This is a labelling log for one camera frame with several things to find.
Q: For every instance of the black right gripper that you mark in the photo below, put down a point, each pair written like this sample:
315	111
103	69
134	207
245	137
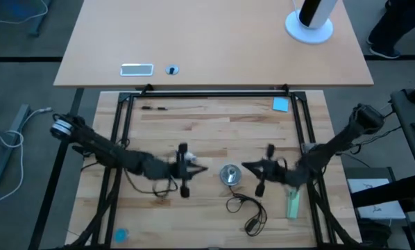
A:
273	170

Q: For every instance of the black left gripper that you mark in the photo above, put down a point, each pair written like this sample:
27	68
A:
182	170

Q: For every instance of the chrome lamp socket base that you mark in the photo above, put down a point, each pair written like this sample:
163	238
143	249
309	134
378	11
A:
225	178

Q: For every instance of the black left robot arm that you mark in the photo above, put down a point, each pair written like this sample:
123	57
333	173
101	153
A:
107	152

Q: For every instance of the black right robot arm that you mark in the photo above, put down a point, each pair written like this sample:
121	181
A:
336	142

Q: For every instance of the green light bulb box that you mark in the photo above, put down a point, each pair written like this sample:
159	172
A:
293	206

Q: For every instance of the blue sticky note pad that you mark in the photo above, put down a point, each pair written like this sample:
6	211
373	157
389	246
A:
280	104

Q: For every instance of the black pen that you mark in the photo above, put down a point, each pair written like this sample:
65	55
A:
154	108

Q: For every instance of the white paper sheet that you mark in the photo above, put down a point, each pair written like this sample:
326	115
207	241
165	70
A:
367	208

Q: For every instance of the light wood desk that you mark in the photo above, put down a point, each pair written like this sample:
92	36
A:
211	38

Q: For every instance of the black equipment cart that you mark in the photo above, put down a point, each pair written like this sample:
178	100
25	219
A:
412	132

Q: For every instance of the grey metal desk leg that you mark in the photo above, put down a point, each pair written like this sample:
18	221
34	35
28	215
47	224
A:
37	24
16	121

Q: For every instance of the person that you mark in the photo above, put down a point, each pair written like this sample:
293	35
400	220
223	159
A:
391	24

